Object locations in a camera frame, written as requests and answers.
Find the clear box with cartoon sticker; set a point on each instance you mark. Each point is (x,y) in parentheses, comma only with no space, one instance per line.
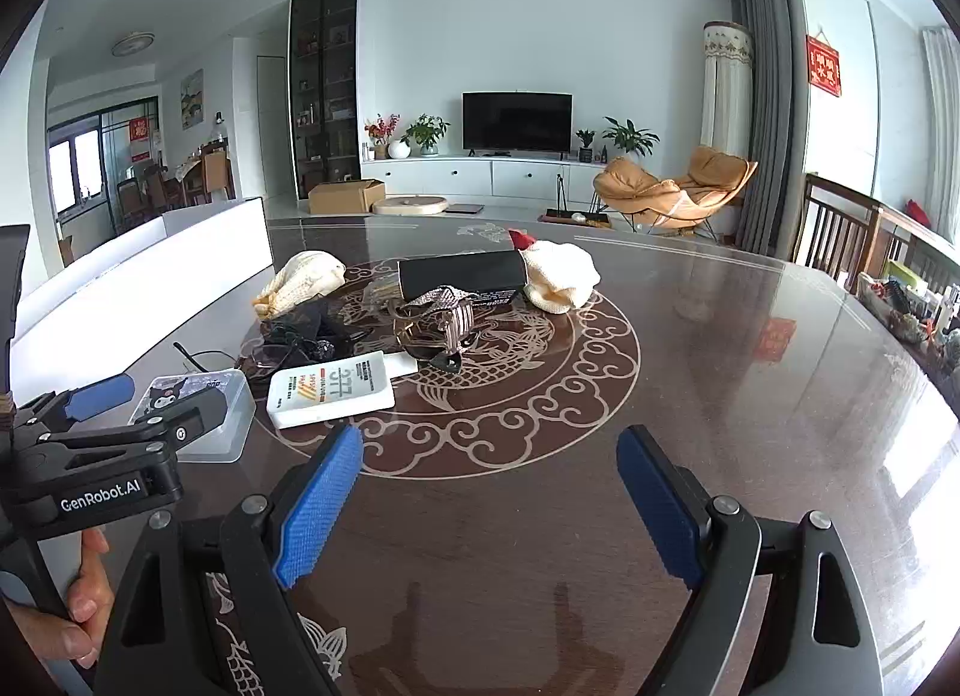
(236,411)

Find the cream crochet hat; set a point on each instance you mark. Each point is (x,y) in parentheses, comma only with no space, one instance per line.
(300,280)

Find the person's left hand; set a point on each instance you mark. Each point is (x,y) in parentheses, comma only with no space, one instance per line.
(86,591)

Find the round beige low platform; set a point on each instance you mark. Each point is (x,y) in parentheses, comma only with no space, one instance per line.
(412,206)

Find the large leafy potted plant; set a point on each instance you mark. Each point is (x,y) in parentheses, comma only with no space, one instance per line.
(630,137)

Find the red door poster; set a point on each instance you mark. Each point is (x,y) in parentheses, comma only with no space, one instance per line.
(139,129)

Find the red fabric item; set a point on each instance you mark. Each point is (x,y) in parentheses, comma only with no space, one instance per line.
(519,238)

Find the wooden chair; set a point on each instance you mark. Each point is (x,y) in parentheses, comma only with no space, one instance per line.
(832,231)

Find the red flower arrangement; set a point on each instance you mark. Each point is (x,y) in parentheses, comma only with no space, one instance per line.
(381,130)

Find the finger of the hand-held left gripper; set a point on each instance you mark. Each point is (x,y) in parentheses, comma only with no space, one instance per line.
(187,415)
(97,396)

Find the dark glass display cabinet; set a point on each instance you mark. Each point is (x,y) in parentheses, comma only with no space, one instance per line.
(322,88)

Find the bushy green potted plant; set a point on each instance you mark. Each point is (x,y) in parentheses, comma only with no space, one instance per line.
(426,133)

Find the champagne hair claw clip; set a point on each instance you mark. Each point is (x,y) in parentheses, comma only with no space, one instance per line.
(420,342)

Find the cluttered side shelf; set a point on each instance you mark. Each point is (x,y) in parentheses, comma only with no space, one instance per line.
(907,306)

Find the grey curtain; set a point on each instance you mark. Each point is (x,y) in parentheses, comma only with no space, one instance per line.
(765,103)

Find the black television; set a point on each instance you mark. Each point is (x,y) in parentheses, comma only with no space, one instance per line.
(517,122)

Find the wall painting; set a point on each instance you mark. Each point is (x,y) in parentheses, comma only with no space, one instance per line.
(193,100)

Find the eyeglasses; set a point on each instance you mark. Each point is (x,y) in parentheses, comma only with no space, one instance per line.
(255,355)

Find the wooden dining set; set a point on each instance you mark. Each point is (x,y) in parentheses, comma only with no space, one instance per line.
(187,178)

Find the orange lounge chair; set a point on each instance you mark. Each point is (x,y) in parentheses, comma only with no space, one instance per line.
(675,190)

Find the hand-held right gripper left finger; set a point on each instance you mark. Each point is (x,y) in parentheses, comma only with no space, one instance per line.
(322,508)

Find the round ceiling lamp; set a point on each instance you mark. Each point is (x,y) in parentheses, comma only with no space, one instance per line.
(133,44)

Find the red wall hanging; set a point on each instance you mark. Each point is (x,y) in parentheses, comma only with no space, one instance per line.
(823,66)

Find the white television cabinet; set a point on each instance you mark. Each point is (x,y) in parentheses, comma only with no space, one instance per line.
(465,178)

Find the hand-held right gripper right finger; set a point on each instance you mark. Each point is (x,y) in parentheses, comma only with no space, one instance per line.
(654,508)

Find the white knitted hat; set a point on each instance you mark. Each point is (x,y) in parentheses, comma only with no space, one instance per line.
(559,276)

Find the star rhinestone hair clip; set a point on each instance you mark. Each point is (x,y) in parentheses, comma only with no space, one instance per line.
(439,297)

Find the white sheer curtain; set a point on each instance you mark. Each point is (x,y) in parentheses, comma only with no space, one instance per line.
(941,118)

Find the dark rhinestone barrette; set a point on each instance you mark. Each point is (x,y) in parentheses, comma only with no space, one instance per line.
(448,362)

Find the dark flat mat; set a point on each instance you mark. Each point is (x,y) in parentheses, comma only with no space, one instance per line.
(466,208)

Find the white round vase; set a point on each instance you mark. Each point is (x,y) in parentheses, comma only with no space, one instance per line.
(399,149)

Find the standing air conditioner with cover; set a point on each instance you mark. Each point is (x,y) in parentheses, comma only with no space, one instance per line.
(727,96)

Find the black floor tray with stand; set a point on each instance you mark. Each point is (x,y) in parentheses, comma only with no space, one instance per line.
(574,214)

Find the black flower hair accessory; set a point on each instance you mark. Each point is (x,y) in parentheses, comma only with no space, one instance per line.
(307,328)

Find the cardboard box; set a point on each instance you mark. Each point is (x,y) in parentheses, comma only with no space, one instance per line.
(345,197)

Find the small potted plant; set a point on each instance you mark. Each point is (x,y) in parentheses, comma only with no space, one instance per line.
(586,145)

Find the black box with white print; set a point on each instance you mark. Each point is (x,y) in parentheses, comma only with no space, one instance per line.
(461,272)

